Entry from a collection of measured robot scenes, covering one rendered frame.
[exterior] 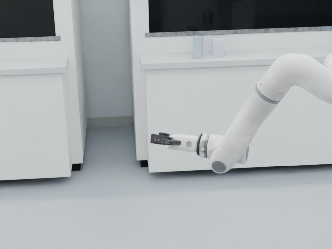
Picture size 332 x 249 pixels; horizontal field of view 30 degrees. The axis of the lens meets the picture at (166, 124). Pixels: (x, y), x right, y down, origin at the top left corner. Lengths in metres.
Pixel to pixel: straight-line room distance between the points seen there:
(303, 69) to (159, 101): 2.46
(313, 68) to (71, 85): 2.80
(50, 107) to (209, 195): 1.24
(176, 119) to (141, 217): 0.74
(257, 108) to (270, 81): 0.10
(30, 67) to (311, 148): 2.06
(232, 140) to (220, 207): 2.24
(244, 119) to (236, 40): 2.48
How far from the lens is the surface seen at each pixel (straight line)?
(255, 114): 1.96
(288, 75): 1.88
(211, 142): 2.07
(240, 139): 1.97
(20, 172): 4.50
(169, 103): 4.26
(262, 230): 3.95
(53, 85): 4.22
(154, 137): 2.10
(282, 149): 4.54
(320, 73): 1.86
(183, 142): 2.08
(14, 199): 4.43
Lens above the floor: 2.05
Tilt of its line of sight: 22 degrees down
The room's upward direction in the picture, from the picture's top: 1 degrees counter-clockwise
